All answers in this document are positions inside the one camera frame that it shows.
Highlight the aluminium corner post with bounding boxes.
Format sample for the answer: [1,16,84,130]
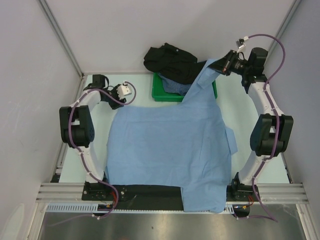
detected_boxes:
[37,0,85,78]
[255,0,302,64]

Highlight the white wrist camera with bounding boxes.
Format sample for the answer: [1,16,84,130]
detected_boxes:
[116,83,132,100]
[235,36,249,53]

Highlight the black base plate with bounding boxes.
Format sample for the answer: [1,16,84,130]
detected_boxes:
[82,183,252,211]

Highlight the green plastic bin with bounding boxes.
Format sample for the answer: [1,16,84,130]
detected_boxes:
[151,69,219,105]

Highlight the black long sleeve shirt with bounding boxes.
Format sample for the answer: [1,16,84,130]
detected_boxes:
[143,43,206,85]

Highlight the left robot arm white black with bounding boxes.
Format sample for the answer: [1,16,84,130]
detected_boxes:
[59,74,132,184]

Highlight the right aluminium corner post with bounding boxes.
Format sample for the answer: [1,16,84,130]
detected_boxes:
[255,0,302,64]

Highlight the dark blue checked shirt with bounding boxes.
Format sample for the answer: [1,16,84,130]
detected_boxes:
[158,73,192,96]

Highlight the light blue long sleeve shirt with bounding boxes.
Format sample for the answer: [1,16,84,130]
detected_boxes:
[106,60,238,213]

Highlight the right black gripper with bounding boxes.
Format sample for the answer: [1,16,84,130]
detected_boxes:
[207,50,251,77]

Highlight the purple cable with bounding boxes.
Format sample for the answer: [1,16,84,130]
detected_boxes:
[243,33,287,223]
[47,80,137,227]

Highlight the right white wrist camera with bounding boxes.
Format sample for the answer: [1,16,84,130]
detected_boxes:
[235,36,249,53]

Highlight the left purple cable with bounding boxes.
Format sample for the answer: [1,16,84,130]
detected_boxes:
[47,80,137,227]

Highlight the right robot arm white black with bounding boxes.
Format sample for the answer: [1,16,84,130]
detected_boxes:
[209,47,294,202]

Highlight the white slotted cable duct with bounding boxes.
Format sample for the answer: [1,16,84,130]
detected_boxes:
[46,203,98,213]

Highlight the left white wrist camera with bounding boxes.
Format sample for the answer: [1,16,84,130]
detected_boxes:
[116,83,132,100]

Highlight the left aluminium corner post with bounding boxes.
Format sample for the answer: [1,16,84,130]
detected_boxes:
[37,0,85,78]

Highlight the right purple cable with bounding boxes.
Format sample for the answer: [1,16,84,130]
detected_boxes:
[243,33,287,223]

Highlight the aluminium frame rail front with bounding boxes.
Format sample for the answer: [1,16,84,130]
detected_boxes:
[36,183,309,204]

